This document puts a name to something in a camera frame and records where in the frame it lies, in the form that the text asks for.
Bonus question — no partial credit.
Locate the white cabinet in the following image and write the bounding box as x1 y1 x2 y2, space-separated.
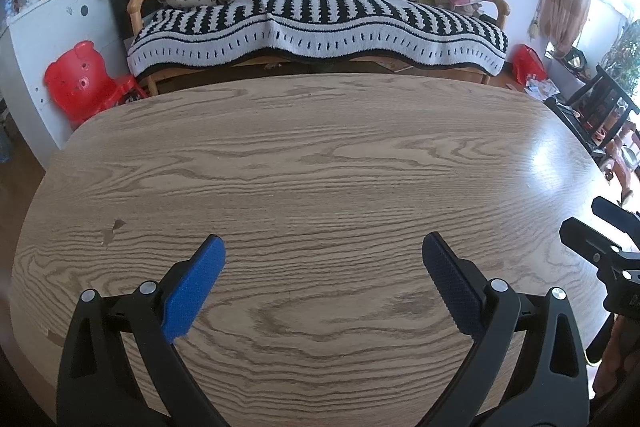
1 0 128 168

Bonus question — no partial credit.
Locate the clear bag of trash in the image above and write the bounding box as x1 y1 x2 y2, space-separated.
524 75 560 102

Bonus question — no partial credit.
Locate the black white striped sofa blanket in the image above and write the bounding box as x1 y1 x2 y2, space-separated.
127 0 508 76

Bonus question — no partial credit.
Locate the red bear plastic stool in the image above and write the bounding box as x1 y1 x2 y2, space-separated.
43 40 148 129

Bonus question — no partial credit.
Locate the wooden oval table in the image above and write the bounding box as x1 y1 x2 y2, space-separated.
10 75 608 426

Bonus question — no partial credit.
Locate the wooden sofa frame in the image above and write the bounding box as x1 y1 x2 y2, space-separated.
127 0 511 95

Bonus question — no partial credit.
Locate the black wooden chair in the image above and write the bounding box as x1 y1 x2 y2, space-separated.
544 65 639 166

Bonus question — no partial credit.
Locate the red plastic bag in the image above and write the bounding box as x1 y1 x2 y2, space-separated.
512 44 548 87

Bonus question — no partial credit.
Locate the pink children tricycle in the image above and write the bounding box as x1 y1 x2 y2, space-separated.
598 120 640 208

